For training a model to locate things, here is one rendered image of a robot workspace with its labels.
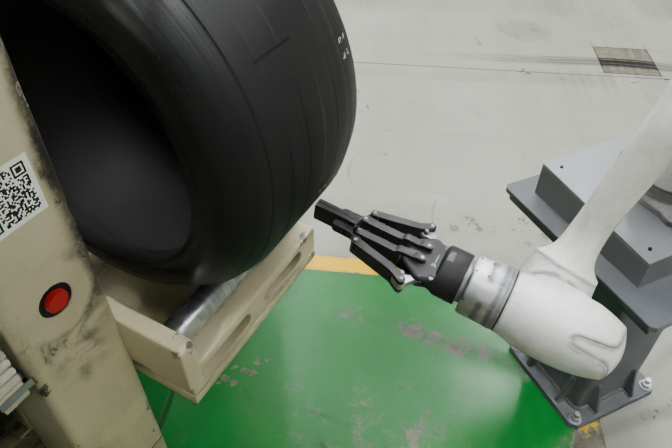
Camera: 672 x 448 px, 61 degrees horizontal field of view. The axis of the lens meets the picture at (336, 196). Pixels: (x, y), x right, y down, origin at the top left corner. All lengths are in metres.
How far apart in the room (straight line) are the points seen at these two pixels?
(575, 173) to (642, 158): 0.65
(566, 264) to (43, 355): 0.72
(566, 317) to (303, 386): 1.22
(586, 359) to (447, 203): 1.73
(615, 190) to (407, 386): 1.16
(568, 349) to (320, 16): 0.51
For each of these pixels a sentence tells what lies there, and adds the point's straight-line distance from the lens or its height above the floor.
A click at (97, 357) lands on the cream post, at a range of 0.89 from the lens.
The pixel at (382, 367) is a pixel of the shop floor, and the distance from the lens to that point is 1.91.
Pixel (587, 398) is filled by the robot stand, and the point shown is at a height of 0.07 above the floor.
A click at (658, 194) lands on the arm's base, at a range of 1.46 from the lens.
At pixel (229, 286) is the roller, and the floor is 0.91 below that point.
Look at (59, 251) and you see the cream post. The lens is 0.75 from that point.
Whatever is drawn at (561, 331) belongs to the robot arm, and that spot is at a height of 1.02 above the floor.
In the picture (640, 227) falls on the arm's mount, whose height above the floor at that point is 0.73.
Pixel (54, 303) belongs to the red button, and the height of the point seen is 1.06.
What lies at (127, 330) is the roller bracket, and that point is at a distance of 0.88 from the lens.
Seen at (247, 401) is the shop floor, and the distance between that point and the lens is 1.87.
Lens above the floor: 1.61
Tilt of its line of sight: 41 degrees down
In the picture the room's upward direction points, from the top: straight up
